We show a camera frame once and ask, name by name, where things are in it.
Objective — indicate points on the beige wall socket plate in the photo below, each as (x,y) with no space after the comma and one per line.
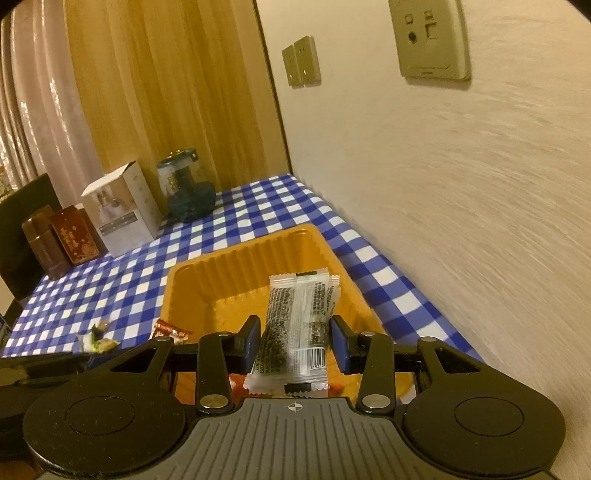
(429,41)

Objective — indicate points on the clear seed bar packet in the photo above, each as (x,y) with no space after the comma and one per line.
(277,323)
(330,295)

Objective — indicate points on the plain red square candy packet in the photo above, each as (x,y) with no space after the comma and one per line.
(239,384)

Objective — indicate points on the red square tin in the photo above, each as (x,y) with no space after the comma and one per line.
(76,235)

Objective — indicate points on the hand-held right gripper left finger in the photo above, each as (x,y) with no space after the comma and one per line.
(252,344)

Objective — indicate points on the black monitor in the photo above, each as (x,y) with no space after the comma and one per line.
(18,230)

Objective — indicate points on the orange plastic tray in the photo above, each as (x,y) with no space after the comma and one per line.
(221,286)

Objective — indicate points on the red and white candy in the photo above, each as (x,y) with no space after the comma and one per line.
(171,330)

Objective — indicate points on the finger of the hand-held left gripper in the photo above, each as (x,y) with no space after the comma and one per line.
(41,363)

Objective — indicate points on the green and white candy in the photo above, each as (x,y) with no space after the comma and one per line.
(94,332)

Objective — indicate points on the glass jar with dark contents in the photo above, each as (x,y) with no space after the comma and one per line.
(184,189)

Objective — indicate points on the pale pink curtain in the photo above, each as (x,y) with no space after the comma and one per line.
(41,92)

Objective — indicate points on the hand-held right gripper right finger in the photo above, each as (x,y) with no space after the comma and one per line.
(337,344)

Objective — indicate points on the brown cylindrical tin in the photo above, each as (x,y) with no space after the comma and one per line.
(44,244)

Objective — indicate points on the beige wall switch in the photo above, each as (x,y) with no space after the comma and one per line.
(289,65)
(307,60)

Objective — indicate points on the white cardboard box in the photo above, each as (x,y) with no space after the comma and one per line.
(122,212)

